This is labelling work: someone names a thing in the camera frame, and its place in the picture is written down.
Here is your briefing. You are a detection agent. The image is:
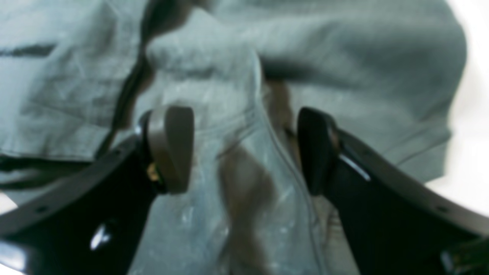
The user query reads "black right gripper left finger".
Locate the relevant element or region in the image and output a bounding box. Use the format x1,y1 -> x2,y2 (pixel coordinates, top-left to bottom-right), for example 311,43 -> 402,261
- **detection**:
0,106 -> 194,275

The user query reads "dark grey t-shirt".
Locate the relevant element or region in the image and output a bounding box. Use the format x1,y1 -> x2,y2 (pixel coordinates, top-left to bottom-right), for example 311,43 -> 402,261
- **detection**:
1,0 -> 467,275

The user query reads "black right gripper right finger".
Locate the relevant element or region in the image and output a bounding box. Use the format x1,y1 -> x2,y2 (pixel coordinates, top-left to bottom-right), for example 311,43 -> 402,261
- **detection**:
297,107 -> 489,275

